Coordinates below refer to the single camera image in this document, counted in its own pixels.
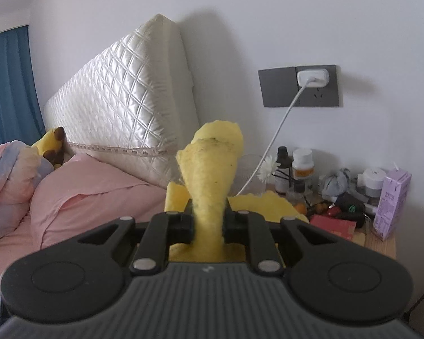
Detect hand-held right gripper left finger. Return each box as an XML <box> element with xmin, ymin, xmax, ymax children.
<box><xmin>76</xmin><ymin>199</ymin><xmax>196</xmax><ymax>276</ymax></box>

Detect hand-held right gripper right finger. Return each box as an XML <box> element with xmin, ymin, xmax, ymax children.
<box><xmin>222</xmin><ymin>199</ymin><xmax>344</xmax><ymax>276</ymax></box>

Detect yellow cleaning cloth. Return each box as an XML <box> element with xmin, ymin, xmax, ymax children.
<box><xmin>164</xmin><ymin>120</ymin><xmax>310</xmax><ymax>264</ymax></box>

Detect white artificial flower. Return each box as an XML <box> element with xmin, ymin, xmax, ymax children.
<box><xmin>258</xmin><ymin>155</ymin><xmax>280</xmax><ymax>181</ymax></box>

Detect small glass diffuser bottle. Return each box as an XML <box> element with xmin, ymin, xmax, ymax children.
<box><xmin>286</xmin><ymin>180</ymin><xmax>308</xmax><ymax>205</ymax></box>

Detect brown bottle with black cap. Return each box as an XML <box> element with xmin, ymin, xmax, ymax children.
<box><xmin>275</xmin><ymin>146</ymin><xmax>293</xmax><ymax>194</ymax></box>

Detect white-capped pill bottle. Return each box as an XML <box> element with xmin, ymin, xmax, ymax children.
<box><xmin>291</xmin><ymin>148</ymin><xmax>315</xmax><ymax>188</ymax></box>

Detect pink pillow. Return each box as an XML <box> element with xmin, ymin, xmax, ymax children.
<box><xmin>30</xmin><ymin>153</ymin><xmax>168</xmax><ymax>249</ymax></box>

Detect red flat box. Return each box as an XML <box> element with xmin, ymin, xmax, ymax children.
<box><xmin>309</xmin><ymin>214</ymin><xmax>357</xmax><ymax>239</ymax></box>

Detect grey crumpled cloth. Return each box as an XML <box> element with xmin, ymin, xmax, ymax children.
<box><xmin>320</xmin><ymin>168</ymin><xmax>352</xmax><ymax>202</ymax></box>

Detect black gadget with green mark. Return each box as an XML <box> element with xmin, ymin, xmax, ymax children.
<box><xmin>334</xmin><ymin>192</ymin><xmax>366</xmax><ymax>228</ymax></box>

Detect wooden nightstand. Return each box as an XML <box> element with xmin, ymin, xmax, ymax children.
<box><xmin>353</xmin><ymin>229</ymin><xmax>397</xmax><ymax>260</ymax></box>

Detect cream quilted headboard cushion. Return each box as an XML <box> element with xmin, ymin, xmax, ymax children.
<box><xmin>43</xmin><ymin>14</ymin><xmax>200</xmax><ymax>189</ymax></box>

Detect yellow plush toy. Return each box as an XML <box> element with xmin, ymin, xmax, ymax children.
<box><xmin>30</xmin><ymin>126</ymin><xmax>67</xmax><ymax>170</ymax></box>

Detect purple drink carton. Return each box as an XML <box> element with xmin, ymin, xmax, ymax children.
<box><xmin>373</xmin><ymin>162</ymin><xmax>412</xmax><ymax>242</ymax></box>

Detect white plug charger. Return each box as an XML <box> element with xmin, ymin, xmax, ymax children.
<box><xmin>296</xmin><ymin>70</ymin><xmax>330</xmax><ymax>88</ymax></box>

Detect pink and blue blanket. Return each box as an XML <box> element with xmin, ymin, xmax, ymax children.
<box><xmin>0</xmin><ymin>139</ymin><xmax>53</xmax><ymax>241</ymax></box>

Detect blue curtain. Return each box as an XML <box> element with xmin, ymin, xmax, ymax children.
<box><xmin>0</xmin><ymin>25</ymin><xmax>46</xmax><ymax>151</ymax></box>

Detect white charging cable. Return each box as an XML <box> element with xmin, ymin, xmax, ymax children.
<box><xmin>235</xmin><ymin>79</ymin><xmax>317</xmax><ymax>196</ymax></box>

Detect grey wall socket plate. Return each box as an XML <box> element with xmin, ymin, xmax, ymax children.
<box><xmin>258</xmin><ymin>64</ymin><xmax>340</xmax><ymax>108</ymax></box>

